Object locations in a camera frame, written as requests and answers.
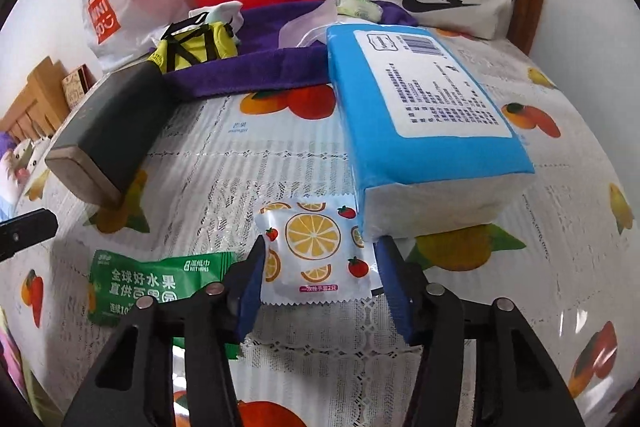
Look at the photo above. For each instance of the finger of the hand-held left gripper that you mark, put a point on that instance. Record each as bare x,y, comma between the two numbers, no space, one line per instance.
25,232

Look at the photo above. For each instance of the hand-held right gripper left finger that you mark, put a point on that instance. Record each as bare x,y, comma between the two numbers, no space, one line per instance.
252,287

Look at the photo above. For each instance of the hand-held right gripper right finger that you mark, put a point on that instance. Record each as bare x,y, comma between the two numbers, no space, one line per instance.
395,292

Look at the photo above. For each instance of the citrus print white packet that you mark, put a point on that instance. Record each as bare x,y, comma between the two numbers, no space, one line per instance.
310,232

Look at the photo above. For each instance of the blue tissue pack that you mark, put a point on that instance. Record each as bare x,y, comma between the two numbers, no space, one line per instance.
380,142

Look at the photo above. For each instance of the dark green wet wipes packet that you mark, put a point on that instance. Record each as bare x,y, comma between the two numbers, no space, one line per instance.
150,287

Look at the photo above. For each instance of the dark green gold box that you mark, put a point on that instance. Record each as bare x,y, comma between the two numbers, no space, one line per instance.
115,122

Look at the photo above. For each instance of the illustrated book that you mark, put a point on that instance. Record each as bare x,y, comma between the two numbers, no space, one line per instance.
75,89

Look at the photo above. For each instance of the fruit print table cover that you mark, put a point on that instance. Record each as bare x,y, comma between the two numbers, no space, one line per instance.
550,207

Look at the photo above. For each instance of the purple towel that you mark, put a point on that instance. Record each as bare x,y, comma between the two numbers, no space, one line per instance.
270,67

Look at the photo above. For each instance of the clear plastic wrapper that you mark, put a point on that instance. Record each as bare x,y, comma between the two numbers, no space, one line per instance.
310,27

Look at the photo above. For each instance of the light green wipes packet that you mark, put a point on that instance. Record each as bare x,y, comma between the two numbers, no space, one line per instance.
357,8

